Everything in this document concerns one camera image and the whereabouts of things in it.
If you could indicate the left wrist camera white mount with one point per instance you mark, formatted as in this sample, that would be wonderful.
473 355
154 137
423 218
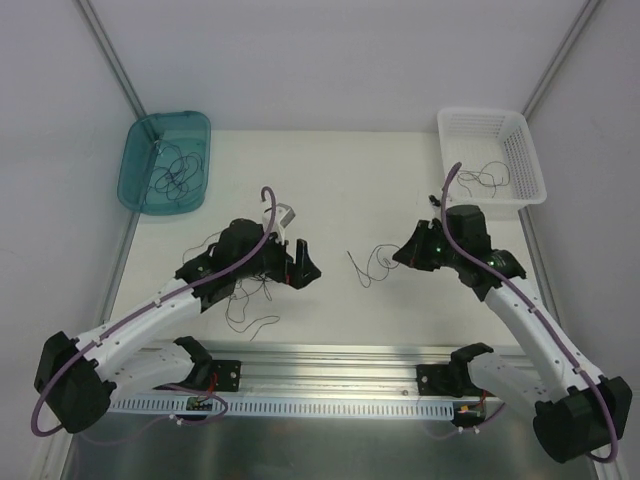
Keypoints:
284 215

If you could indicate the white slotted cable duct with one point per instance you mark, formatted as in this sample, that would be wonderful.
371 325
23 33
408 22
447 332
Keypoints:
191 405

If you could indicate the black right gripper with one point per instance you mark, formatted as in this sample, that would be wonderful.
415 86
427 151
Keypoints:
423 246

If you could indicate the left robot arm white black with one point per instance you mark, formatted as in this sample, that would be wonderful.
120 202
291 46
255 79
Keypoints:
79 378

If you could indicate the white perforated plastic basket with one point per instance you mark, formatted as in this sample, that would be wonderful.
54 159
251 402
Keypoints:
500 170

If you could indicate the aluminium frame post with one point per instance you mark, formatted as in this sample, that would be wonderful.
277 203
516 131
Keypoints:
101 38
579 24

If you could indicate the left aluminium frame post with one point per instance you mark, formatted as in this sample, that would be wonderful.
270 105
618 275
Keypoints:
101 38

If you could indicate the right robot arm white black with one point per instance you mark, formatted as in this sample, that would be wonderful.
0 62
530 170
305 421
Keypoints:
574 408

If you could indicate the right aluminium frame post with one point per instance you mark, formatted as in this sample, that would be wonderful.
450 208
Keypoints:
579 24

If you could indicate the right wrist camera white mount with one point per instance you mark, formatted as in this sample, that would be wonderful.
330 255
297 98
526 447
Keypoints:
434 201

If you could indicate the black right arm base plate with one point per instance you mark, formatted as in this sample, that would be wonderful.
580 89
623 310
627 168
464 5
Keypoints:
434 379

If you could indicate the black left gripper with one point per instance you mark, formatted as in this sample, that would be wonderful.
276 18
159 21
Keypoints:
289 264

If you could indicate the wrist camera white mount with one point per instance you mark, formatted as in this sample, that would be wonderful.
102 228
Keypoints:
434 201
284 215

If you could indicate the teal plastic bin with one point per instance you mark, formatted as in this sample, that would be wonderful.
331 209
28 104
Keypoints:
165 164

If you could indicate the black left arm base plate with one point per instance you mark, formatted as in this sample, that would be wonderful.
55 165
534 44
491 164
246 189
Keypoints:
223 376

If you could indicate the aluminium mounting rail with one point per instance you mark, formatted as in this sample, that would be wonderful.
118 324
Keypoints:
328 371

